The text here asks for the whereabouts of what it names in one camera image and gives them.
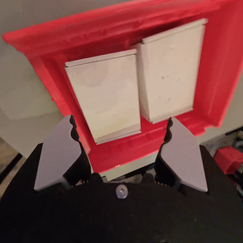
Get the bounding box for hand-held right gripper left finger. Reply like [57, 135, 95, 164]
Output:
[34, 114, 91, 191]

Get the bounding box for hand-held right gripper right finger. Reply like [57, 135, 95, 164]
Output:
[154, 117, 208, 192]

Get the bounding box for plain white cardboard box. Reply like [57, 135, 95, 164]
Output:
[65, 49, 142, 145]

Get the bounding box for red plastic tray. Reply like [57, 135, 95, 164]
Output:
[2, 0, 243, 174]

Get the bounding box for spotted white cardboard box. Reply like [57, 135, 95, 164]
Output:
[130, 18, 208, 125]

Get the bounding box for red fabric bag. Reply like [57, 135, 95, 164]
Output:
[214, 146, 243, 175]

